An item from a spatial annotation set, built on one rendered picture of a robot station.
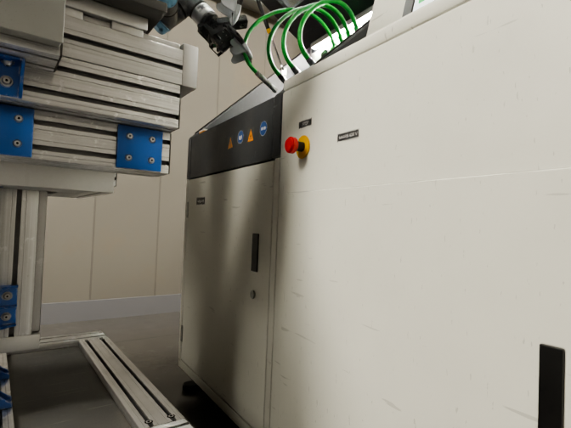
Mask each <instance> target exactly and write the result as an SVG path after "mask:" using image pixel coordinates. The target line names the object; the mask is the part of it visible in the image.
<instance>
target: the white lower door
mask: <svg viewBox="0 0 571 428"><path fill-rule="evenodd" d="M273 203H274V160H273V161H269V162H265V163H262V164H257V165H254V166H247V167H243V168H240V169H235V170H232V171H228V172H221V173H218V174H213V175H210V176H206V177H199V178H196V179H191V180H190V181H189V199H188V202H187V208H186V217H187V236H186V255H185V274H184V310H183V325H181V336H180V340H181V341H182V346H181V359H182V360H183V361H184V362H185V363H186V364H187V365H189V366H190V367H191V368H192V369H193V370H194V371H195V372H196V373H197V374H198V375H199V376H200V377H201V378H202V379H203V380H204V381H205V382H206V383H207V384H208V385H209V386H210V387H211V388H212V389H213V390H214V391H215V392H216V393H217V394H218V395H219V396H220V397H221V398H222V399H223V400H224V401H225V402H226V403H227V404H228V405H229V406H231V407H232V408H233V409H234V410H235V411H236V412H237V413H238V414H239V415H240V416H241V417H242V418H243V419H244V420H245V421H246V422H247V423H248V424H249V425H251V426H252V427H253V428H264V415H265V394H266V373H267V351H268V330H269V288H270V267H271V245H272V224H273Z"/></svg>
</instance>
